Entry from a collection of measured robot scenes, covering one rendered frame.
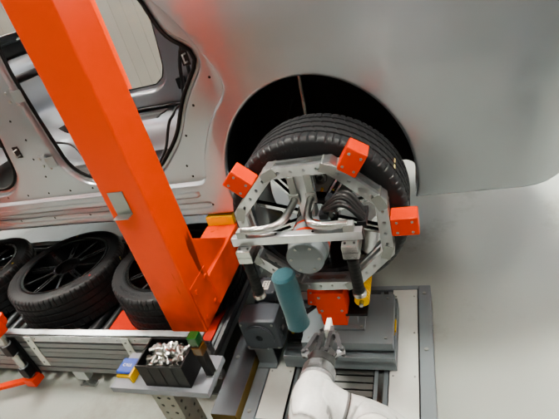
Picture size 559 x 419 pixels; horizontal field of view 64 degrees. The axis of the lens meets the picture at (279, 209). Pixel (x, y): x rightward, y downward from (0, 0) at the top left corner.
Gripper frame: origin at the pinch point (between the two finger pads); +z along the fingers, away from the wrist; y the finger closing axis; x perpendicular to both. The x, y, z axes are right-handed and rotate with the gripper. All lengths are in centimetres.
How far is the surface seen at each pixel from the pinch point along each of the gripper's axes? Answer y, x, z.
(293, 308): 16.7, 4.3, 21.2
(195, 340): 48.5, 3.7, 3.5
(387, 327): -12, 35, 55
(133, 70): 383, -151, 596
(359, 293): -10.5, -7.5, 6.0
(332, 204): -6.6, -36.0, 10.1
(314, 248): 2.0, -22.1, 11.1
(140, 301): 97, 7, 45
